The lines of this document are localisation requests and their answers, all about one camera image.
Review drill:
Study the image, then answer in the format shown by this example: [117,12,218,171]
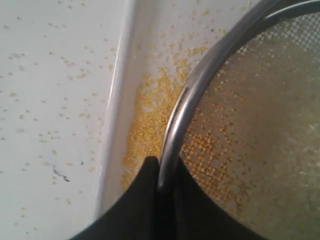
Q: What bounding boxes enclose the yellow fine grains on tray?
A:
[120,41,209,191]

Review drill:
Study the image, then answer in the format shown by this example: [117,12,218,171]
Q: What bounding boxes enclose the white square tray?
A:
[95,0,247,216]

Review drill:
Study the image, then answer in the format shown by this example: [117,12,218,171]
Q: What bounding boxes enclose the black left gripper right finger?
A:
[157,161,253,240]

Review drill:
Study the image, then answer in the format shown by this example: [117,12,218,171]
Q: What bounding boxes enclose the round steel mesh sieve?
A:
[158,0,320,240]

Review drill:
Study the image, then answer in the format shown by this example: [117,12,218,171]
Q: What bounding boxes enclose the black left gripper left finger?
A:
[73,156,159,240]

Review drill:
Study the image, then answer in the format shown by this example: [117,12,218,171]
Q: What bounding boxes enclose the pile of sieved grains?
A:
[181,21,320,225]

